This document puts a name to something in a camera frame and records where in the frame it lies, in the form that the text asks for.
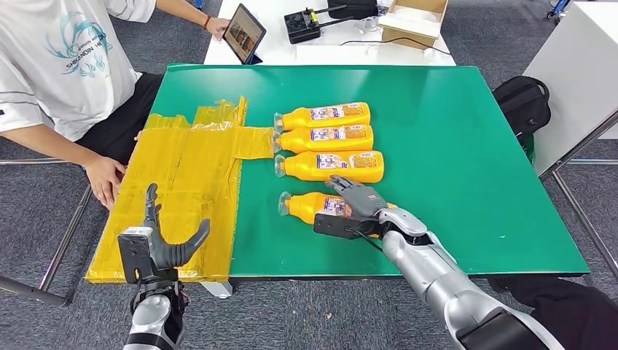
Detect person's right hand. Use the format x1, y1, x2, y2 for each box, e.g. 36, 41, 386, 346
84, 155, 128, 211

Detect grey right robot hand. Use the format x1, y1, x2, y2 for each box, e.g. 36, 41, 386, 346
324, 174, 390, 218

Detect person's left hand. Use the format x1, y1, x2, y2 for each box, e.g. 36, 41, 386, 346
205, 17, 231, 42

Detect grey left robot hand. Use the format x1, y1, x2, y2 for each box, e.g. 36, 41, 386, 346
144, 183, 211, 271

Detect yellow detergent bottle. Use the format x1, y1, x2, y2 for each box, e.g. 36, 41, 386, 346
273, 101, 372, 132
273, 149, 386, 184
277, 191, 399, 238
271, 124, 375, 155

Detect black tablet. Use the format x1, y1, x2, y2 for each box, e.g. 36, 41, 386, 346
222, 2, 267, 66

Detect yellow taped cardboard mat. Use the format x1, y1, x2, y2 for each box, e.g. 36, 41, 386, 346
85, 96, 276, 284

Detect white table foot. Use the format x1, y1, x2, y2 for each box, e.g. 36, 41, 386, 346
200, 281, 234, 300

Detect black remote with antennas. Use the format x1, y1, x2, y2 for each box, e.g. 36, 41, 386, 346
283, 4, 356, 45

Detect green table board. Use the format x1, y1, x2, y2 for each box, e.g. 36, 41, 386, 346
146, 63, 591, 280

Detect person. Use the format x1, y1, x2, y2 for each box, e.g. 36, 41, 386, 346
488, 275, 618, 350
0, 0, 232, 211

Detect white table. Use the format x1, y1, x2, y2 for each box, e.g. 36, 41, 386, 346
203, 0, 457, 67

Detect black bag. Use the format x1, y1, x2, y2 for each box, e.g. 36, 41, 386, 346
327, 0, 380, 20

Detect clear plastic wrap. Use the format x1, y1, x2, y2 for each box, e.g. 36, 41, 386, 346
354, 17, 387, 35

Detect open cardboard box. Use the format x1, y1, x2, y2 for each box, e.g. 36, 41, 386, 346
376, 0, 450, 51

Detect black backpack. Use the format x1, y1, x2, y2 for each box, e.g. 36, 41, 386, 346
492, 75, 552, 146

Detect blue metal stand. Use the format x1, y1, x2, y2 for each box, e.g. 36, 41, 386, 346
545, 0, 571, 23

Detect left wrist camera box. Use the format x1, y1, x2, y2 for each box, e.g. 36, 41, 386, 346
117, 227, 155, 285

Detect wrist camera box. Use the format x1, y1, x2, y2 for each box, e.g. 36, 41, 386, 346
117, 227, 155, 285
313, 212, 383, 241

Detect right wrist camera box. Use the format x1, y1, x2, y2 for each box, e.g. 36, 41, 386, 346
313, 212, 383, 241

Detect metal table frame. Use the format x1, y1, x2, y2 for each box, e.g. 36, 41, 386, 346
538, 108, 618, 281
0, 155, 122, 308

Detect black cable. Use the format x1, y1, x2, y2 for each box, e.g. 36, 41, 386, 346
340, 36, 453, 58

